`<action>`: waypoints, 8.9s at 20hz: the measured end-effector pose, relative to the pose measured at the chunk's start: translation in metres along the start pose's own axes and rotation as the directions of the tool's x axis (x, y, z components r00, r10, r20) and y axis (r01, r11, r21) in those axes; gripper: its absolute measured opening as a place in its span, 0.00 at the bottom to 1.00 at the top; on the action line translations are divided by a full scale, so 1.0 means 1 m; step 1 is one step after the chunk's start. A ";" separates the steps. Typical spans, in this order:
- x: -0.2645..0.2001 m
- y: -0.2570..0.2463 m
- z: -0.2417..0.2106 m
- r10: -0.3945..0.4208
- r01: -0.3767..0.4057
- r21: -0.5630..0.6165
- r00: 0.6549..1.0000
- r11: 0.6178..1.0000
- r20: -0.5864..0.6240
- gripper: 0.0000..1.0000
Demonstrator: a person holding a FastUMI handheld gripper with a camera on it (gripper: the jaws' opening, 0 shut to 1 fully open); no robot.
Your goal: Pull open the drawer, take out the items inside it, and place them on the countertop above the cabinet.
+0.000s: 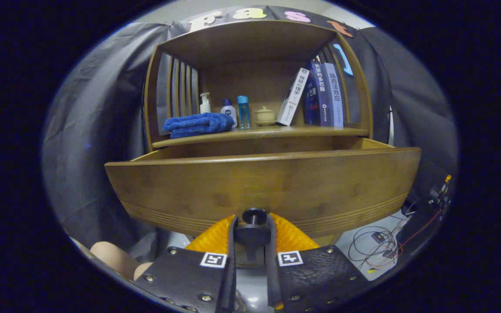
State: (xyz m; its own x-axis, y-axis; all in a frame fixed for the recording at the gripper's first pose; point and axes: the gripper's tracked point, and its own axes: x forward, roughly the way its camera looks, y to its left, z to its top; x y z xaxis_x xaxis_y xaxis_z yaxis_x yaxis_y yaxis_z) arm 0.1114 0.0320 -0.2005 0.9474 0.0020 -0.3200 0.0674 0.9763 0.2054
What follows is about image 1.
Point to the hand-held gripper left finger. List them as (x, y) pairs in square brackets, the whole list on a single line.
[(189, 278)]

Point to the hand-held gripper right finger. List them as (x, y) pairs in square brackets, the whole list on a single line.
[(315, 278)]

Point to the wooden drawer with black knob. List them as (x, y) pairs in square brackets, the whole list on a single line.
[(255, 182)]

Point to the wooden countertop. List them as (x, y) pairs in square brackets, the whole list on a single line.
[(276, 131)]

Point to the small black box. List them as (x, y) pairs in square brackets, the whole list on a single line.
[(378, 237)]

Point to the person's beige clothing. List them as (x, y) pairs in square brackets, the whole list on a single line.
[(111, 256)]

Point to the black device with orange tip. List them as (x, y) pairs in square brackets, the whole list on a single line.
[(438, 191)]

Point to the blue folded towel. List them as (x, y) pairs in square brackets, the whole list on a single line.
[(198, 124)]

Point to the cream lidded teacup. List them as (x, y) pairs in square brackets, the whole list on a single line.
[(265, 115)]

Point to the white bottle with blue cap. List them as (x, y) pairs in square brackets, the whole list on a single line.
[(229, 112)]

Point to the white pump bottle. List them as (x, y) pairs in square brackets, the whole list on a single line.
[(205, 106)]

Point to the clear blue bottle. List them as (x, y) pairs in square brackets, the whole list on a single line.
[(244, 113)]

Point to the dark blue book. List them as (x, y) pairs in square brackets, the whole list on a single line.
[(315, 95)]

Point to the pale blue book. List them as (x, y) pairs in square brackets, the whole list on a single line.
[(335, 95)]

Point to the white book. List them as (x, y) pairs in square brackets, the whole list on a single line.
[(293, 95)]

